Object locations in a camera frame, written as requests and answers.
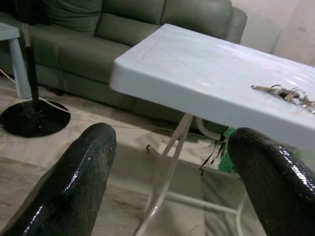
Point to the bunch of metal keys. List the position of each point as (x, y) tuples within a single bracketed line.
[(288, 94)]

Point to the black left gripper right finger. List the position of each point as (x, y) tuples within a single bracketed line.
[(278, 191)]

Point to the pale blue plastic stool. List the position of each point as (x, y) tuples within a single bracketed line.
[(18, 61)]

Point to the green leather sofa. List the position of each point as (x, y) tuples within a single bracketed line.
[(86, 49)]

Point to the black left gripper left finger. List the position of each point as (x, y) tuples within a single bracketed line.
[(73, 186)]

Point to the black floor fan stand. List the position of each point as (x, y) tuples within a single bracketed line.
[(37, 120)]

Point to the green plastic stool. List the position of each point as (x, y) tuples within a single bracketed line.
[(226, 164)]

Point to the pale blue plastic folding table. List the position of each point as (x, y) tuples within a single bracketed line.
[(197, 68)]

